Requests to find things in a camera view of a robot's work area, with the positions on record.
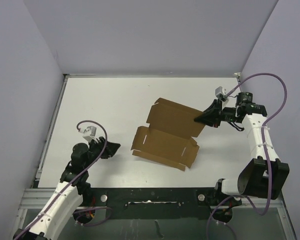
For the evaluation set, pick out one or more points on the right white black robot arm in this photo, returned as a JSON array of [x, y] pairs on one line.
[[265, 175]]

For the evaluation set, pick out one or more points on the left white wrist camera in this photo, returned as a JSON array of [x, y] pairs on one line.
[[89, 133]]

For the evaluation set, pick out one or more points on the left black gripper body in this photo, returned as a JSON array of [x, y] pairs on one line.
[[96, 147]]

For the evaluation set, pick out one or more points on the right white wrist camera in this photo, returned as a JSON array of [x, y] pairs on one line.
[[221, 94]]

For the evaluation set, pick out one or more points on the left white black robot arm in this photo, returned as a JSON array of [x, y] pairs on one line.
[[71, 191]]

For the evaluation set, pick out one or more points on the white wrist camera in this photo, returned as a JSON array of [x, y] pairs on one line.
[[221, 94], [89, 133]]

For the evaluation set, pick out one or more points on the brown cardboard paper box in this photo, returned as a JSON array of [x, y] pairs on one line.
[[169, 138]]

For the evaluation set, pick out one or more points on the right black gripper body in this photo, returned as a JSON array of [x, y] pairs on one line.
[[228, 114]]

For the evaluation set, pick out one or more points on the aluminium table frame rail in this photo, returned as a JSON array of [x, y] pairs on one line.
[[35, 197]]

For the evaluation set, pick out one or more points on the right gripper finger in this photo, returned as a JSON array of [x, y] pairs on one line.
[[215, 108], [209, 118]]

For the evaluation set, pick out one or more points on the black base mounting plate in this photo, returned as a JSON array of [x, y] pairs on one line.
[[158, 204]]

